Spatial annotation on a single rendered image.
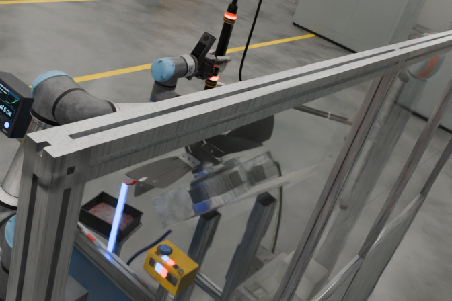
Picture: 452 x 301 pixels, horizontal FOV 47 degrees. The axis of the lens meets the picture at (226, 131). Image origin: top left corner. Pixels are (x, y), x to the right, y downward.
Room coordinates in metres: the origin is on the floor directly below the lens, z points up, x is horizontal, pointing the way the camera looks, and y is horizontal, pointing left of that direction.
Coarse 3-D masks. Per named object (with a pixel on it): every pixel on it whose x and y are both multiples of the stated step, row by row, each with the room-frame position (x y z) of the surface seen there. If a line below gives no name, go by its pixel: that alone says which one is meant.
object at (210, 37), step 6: (204, 36) 1.77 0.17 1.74; (210, 36) 1.77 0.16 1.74; (198, 42) 1.76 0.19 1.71; (204, 42) 1.76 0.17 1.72; (210, 42) 1.75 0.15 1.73; (198, 48) 1.75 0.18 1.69; (204, 48) 1.74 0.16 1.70; (210, 48) 1.76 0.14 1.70; (192, 54) 1.74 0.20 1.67; (198, 54) 1.73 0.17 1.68; (204, 54) 1.74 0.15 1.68; (198, 60) 1.72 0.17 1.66
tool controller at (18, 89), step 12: (0, 72) 1.96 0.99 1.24; (0, 84) 1.88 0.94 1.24; (12, 84) 1.89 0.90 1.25; (24, 84) 1.95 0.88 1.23; (0, 96) 1.86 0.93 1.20; (12, 96) 1.83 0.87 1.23; (24, 96) 1.82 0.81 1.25; (0, 108) 1.83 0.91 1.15; (12, 108) 1.81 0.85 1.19; (24, 108) 1.81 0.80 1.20; (12, 120) 1.79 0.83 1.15; (24, 120) 1.82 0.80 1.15; (12, 132) 1.77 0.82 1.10; (24, 132) 1.82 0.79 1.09
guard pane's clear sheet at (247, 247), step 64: (448, 64) 1.63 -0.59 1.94; (256, 128) 0.68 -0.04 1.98; (320, 128) 0.90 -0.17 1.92; (384, 128) 1.29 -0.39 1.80; (448, 128) 2.24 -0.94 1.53; (128, 192) 0.47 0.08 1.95; (192, 192) 0.58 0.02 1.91; (256, 192) 0.75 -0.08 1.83; (320, 192) 1.04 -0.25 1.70; (384, 192) 1.66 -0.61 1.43; (128, 256) 0.50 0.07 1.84; (192, 256) 0.63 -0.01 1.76; (256, 256) 0.85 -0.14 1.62; (320, 256) 1.28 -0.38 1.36
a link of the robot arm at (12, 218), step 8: (8, 216) 1.17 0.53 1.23; (0, 224) 1.14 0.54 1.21; (8, 224) 1.12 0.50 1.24; (0, 232) 1.13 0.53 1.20; (8, 232) 1.10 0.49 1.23; (0, 240) 1.12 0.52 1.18; (8, 240) 1.09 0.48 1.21; (8, 248) 1.09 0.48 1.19; (8, 256) 1.09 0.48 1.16; (8, 264) 1.09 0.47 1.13
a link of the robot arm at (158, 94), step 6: (156, 84) 1.60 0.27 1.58; (156, 90) 1.59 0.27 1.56; (162, 90) 1.59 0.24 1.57; (168, 90) 1.60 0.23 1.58; (174, 90) 1.62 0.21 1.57; (150, 96) 1.61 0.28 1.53; (156, 96) 1.59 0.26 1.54; (162, 96) 1.58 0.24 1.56; (168, 96) 1.57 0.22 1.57; (174, 96) 1.57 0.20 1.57; (150, 102) 1.60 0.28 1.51
